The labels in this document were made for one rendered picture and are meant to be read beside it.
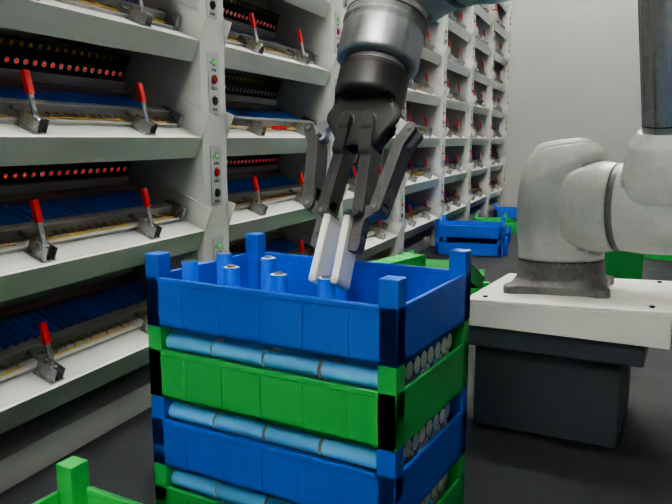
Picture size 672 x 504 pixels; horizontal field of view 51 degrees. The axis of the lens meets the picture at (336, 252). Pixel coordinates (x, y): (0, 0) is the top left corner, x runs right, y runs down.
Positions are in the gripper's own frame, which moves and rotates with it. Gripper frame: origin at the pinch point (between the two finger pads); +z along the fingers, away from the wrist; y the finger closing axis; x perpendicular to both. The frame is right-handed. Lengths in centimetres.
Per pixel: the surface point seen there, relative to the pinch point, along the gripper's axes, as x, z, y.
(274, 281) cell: 1.9, 4.1, 5.1
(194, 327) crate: 1.4, 9.9, 14.0
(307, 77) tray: -85, -70, 69
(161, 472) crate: -6.1, 25.8, 19.5
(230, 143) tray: -53, -36, 62
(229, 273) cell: 1.1, 3.7, 11.5
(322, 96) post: -100, -72, 72
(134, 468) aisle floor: -31, 31, 46
